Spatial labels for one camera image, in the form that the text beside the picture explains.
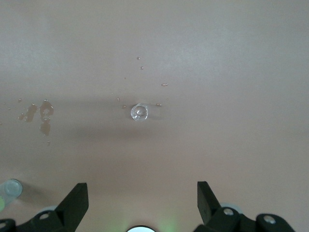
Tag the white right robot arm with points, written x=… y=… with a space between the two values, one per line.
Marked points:
x=140 y=229

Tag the brown liquid spill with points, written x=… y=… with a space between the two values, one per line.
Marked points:
x=44 y=118

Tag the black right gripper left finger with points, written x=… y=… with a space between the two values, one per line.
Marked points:
x=70 y=210

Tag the clear glass cup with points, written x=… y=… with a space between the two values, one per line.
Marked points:
x=139 y=113

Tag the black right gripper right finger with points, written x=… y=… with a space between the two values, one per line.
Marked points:
x=210 y=212

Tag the brown table mat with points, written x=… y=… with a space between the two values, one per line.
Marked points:
x=169 y=72

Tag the yellow-green bottle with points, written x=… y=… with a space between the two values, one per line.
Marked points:
x=9 y=192

